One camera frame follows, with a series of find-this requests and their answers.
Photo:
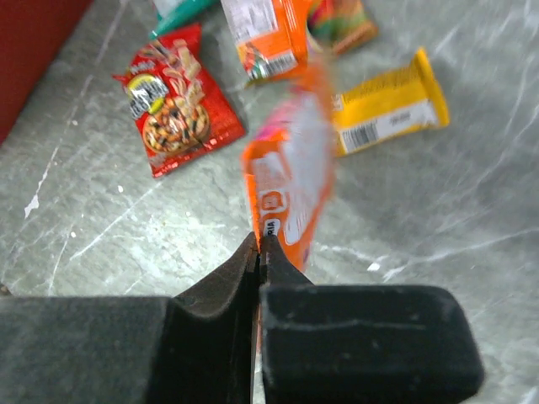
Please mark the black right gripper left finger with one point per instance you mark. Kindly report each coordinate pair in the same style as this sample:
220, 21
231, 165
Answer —
196, 347

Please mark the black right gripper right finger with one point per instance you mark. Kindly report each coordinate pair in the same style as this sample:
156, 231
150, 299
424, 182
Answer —
353, 343

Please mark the Fox's candy bag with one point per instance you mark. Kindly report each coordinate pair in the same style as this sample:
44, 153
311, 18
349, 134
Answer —
289, 165

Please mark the orange snack packet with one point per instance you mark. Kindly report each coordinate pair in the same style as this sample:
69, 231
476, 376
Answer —
276, 39

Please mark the teal white snack packet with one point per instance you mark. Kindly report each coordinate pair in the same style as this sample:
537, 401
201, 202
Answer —
174, 14

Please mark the red brown paper bag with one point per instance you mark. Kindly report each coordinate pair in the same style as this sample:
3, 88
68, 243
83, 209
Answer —
32, 32

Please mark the red cookie snack packet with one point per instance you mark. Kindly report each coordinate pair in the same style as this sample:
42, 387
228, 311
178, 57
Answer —
177, 106

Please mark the yellow snack bar packet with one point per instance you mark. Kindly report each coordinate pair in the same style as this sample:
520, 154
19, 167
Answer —
395, 103

